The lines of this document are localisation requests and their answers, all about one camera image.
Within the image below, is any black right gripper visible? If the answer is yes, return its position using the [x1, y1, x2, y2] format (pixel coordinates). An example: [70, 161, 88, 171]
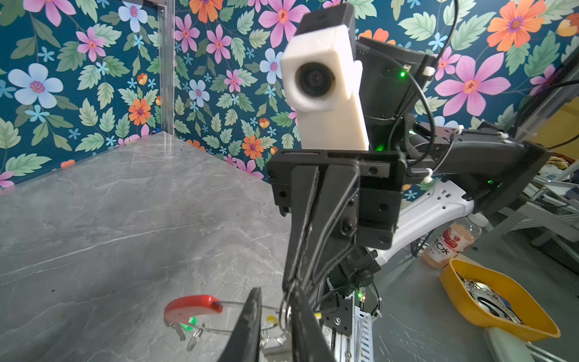
[267, 150, 407, 294]

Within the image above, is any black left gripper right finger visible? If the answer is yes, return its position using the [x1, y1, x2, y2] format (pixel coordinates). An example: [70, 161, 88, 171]
[289, 286, 335, 362]

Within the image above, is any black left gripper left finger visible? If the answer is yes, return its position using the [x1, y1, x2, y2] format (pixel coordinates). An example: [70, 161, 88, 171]
[218, 287, 262, 362]

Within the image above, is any yellow key tag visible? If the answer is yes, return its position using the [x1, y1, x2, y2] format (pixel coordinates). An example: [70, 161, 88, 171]
[265, 315, 279, 328]

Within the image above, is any silver metal keyring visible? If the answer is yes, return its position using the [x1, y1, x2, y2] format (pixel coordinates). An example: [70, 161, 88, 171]
[163, 288, 286, 352]

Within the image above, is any green key tag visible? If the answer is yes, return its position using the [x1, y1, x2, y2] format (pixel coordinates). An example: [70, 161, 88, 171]
[180, 317, 198, 331]

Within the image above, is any red key tag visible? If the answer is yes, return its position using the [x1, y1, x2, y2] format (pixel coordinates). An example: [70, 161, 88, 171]
[164, 295, 224, 324]

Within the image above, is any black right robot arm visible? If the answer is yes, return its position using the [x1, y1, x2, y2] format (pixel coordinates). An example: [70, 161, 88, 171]
[267, 34, 550, 294]

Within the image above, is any plastic drink bottle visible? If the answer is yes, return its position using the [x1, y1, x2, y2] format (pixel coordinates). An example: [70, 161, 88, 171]
[423, 213, 489, 269]

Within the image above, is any yellow bowl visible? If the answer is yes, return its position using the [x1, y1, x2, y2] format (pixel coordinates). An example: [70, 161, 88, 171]
[440, 258, 561, 342]

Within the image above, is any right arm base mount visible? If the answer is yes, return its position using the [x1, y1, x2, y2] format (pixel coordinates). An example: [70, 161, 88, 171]
[314, 268, 382, 336]

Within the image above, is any white perforated cable duct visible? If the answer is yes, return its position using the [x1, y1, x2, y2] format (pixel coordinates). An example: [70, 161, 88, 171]
[354, 306, 374, 362]

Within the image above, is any black right camera cable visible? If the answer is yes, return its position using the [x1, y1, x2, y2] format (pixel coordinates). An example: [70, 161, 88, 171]
[384, 0, 460, 168]

